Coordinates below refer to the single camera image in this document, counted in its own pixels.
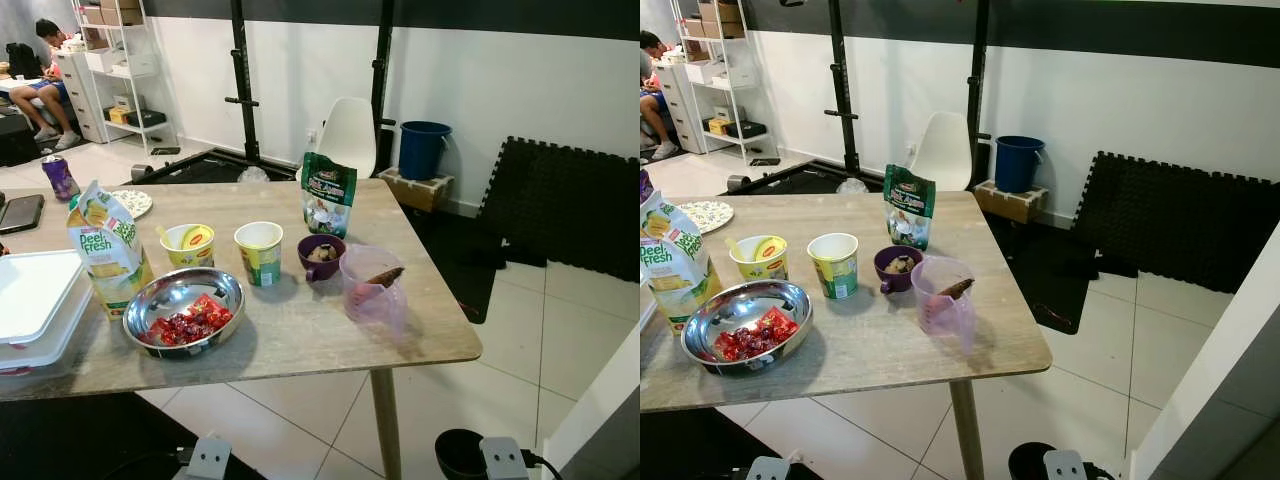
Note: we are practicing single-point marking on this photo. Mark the dark blue mug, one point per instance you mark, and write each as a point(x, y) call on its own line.
point(1030, 462)
point(458, 455)

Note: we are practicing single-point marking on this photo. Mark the Deep Fresh milk carton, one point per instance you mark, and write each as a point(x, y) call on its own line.
point(670, 265)
point(105, 255)

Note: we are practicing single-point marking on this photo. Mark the purple drink can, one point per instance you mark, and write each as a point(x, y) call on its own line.
point(60, 178)
point(644, 185)

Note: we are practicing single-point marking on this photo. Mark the floral patterned plate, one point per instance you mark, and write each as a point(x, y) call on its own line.
point(705, 215)
point(130, 202)

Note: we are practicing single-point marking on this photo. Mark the black foam puzzle mats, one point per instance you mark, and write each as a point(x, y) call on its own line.
point(560, 200)
point(1170, 220)

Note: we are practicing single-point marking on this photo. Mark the yellow lidded noodle cup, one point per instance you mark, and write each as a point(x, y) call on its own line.
point(190, 252)
point(758, 264)

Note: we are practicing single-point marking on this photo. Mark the steel mixing bowl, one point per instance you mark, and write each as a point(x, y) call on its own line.
point(170, 293)
point(740, 308)

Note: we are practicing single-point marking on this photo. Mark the small yellow box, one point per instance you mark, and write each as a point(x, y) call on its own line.
point(118, 116)
point(717, 126)

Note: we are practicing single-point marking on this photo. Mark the white drawer cabinet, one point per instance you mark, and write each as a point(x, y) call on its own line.
point(678, 105)
point(78, 95)

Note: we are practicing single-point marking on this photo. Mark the seated person in shorts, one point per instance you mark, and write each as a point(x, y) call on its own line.
point(650, 90)
point(45, 85)

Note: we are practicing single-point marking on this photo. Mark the red wrapped candies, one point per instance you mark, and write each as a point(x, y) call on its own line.
point(755, 338)
point(190, 322)

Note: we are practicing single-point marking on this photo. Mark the flat black case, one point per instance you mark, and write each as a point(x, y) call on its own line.
point(145, 119)
point(745, 129)

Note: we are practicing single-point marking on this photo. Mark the black gym floor platform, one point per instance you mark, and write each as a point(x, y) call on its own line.
point(215, 168)
point(800, 180)

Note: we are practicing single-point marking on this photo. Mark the white storage bin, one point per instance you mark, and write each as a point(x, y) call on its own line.
point(105, 62)
point(705, 72)

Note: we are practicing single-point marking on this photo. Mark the yellow open noodle cup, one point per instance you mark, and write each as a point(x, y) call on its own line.
point(260, 260)
point(833, 272)

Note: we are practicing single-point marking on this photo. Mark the white shelf unit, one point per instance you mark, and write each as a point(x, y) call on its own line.
point(120, 28)
point(725, 42)

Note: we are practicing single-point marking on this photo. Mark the black floor mat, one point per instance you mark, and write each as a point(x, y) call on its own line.
point(700, 450)
point(80, 440)

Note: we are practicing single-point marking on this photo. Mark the small wooden crate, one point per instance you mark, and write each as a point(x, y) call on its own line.
point(1010, 203)
point(415, 188)

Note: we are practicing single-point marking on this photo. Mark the blue plastic bucket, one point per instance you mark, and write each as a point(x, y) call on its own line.
point(1018, 165)
point(422, 152)

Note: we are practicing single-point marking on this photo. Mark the brown cardboard box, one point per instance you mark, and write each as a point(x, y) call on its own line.
point(720, 18)
point(105, 10)

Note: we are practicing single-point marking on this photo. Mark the black rack upright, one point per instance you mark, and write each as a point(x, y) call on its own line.
point(977, 80)
point(842, 90)
point(243, 80)
point(382, 70)

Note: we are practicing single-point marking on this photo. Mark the small brown wedge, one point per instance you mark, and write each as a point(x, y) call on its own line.
point(385, 276)
point(955, 290)

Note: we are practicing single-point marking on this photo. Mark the small purple cup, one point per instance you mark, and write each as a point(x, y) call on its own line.
point(320, 266)
point(897, 278)

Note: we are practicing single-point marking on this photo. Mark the light wooden dining table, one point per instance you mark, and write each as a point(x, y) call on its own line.
point(300, 330)
point(880, 340)

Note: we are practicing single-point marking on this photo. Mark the green snack bag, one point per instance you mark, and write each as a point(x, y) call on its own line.
point(328, 195)
point(908, 210)

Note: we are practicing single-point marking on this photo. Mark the clear purple plastic jug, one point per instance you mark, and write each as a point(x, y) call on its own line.
point(370, 300)
point(945, 315)

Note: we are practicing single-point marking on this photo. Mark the white shell chair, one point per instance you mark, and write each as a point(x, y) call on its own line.
point(943, 155)
point(348, 135)

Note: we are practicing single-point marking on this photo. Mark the white lidded plastic container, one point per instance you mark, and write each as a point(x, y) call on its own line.
point(30, 300)

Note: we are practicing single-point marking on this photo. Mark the black ottoman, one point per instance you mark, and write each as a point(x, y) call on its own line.
point(18, 140)

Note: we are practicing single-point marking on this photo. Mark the black backpack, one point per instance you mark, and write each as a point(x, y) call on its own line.
point(20, 60)

